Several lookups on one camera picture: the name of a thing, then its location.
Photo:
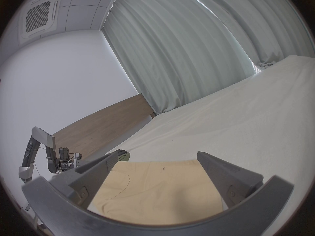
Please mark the tan shorts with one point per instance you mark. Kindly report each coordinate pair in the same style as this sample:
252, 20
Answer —
160, 193

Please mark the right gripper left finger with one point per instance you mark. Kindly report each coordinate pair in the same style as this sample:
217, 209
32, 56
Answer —
98, 171

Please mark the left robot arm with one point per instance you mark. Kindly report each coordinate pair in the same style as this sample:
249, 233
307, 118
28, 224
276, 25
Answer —
30, 154

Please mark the bed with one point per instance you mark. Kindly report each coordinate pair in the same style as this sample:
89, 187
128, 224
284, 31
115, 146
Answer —
221, 119

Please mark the green garment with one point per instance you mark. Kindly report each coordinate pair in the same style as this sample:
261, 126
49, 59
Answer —
124, 157

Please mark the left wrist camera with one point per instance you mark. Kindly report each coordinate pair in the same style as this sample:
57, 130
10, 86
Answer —
78, 156

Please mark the pale grey-green curtain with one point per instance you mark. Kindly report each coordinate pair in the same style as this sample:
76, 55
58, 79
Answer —
258, 21
167, 58

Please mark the window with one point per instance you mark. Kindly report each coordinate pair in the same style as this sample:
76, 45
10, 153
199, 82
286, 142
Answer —
255, 66

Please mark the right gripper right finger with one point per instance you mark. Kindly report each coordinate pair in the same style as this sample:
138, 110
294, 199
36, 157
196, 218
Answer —
228, 178

